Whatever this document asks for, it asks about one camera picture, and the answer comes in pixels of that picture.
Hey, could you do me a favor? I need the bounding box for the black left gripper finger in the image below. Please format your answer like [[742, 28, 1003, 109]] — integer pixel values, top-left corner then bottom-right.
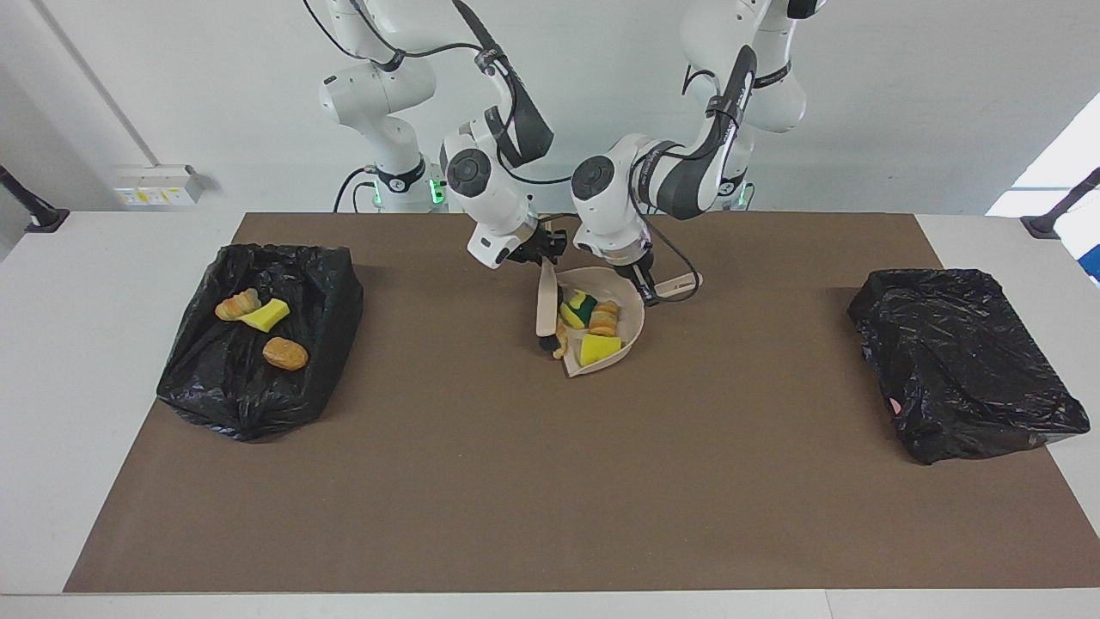
[[631, 263, 663, 308]]

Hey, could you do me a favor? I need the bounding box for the beige plastic dustpan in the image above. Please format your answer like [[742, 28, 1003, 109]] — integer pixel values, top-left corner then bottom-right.
[[550, 266, 705, 380]]

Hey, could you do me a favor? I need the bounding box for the beige hand brush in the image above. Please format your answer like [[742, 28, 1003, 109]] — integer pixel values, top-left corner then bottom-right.
[[535, 257, 565, 356]]

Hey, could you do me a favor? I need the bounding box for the green and yellow sponge piece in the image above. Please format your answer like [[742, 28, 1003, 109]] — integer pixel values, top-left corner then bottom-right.
[[559, 290, 599, 330]]

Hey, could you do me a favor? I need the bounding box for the brown bread roll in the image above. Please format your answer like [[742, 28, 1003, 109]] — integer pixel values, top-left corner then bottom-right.
[[262, 336, 310, 372]]

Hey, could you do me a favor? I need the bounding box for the black bag lined pink bin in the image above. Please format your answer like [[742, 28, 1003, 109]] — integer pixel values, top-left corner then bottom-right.
[[847, 267, 1091, 466]]

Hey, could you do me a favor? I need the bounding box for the brown table mat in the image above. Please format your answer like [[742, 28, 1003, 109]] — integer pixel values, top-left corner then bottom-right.
[[64, 211, 1100, 594]]

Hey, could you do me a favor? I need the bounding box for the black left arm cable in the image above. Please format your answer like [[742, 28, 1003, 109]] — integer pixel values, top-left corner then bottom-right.
[[629, 142, 702, 281]]

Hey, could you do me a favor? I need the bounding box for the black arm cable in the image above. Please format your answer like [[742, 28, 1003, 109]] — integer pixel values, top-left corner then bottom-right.
[[629, 142, 702, 281], [301, 0, 574, 187]]

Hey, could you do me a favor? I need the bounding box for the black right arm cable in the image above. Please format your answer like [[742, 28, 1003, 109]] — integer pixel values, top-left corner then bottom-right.
[[301, 0, 574, 187]]

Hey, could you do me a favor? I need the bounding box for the black right base cable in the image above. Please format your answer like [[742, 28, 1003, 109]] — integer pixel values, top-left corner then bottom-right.
[[333, 166, 380, 214]]

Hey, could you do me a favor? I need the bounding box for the white wall socket box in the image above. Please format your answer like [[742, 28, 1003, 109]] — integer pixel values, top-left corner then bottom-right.
[[114, 164, 205, 206]]

